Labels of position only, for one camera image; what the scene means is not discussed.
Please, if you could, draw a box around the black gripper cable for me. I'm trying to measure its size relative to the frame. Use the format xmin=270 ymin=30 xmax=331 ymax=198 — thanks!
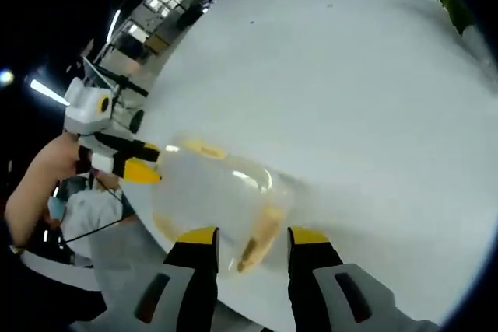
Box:
xmin=61 ymin=168 xmax=135 ymax=243

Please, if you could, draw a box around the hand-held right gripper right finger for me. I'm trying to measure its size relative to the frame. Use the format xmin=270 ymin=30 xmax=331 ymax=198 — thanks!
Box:
xmin=286 ymin=225 xmax=413 ymax=332

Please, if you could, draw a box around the black metal stand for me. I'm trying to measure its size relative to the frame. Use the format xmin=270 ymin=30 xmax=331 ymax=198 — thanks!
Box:
xmin=83 ymin=56 xmax=149 ymax=96

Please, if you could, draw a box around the person's left hand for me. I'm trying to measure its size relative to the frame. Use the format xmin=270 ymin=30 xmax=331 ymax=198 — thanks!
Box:
xmin=58 ymin=132 xmax=94 ymax=177

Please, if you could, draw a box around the person's white shirt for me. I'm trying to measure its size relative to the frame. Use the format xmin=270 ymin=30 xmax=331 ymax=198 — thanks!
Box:
xmin=61 ymin=187 xmax=137 ymax=259

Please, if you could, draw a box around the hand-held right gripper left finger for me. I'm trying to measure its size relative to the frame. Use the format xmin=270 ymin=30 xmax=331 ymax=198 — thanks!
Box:
xmin=112 ymin=225 xmax=221 ymax=332

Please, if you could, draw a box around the black computer mouse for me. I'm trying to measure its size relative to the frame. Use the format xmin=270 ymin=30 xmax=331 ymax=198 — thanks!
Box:
xmin=130 ymin=109 xmax=146 ymax=133

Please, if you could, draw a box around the clear container with yellow buckles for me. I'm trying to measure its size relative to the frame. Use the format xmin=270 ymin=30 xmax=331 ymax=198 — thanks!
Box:
xmin=149 ymin=131 xmax=296 ymax=274

